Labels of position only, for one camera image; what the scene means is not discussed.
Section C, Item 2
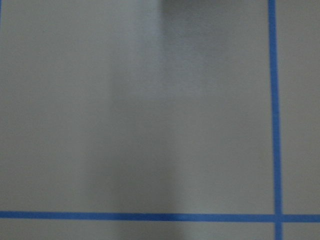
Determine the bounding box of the blue tape line lengthwise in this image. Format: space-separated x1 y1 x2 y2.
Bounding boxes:
267 0 283 240

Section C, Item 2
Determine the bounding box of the blue tape line crosswise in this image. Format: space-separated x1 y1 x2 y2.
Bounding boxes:
0 211 320 223

